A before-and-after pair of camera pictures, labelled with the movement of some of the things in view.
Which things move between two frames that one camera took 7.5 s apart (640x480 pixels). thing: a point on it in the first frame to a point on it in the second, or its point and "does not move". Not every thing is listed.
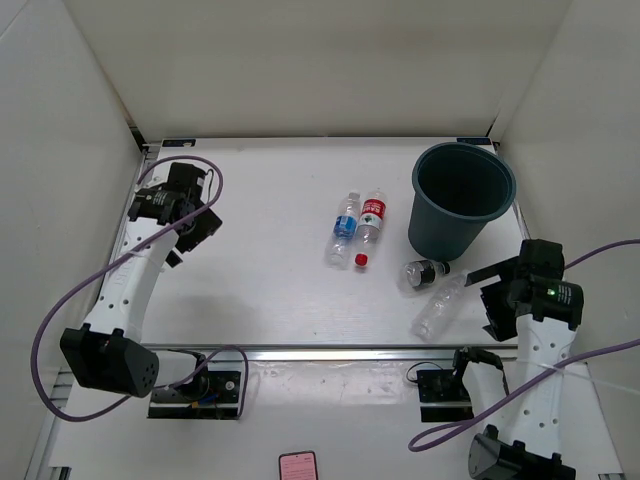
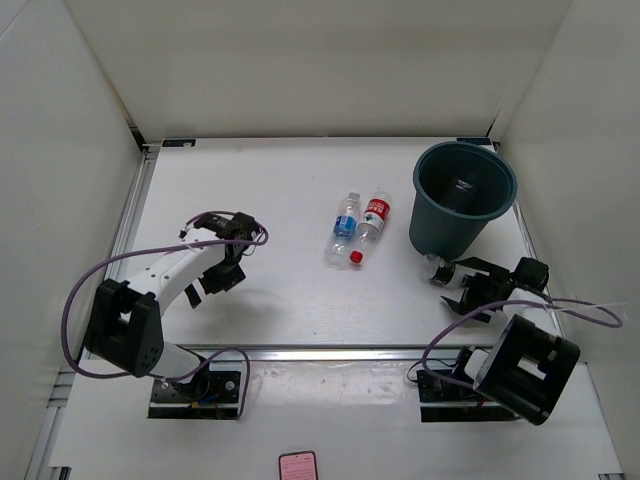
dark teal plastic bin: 457,187 does not move
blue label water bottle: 338,250 does not move
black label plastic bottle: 422,273 to 461,193
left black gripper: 207,223 to 233,277
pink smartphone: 298,466 does not move
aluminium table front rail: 342,352 does not move
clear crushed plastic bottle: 440,308 to 438,269
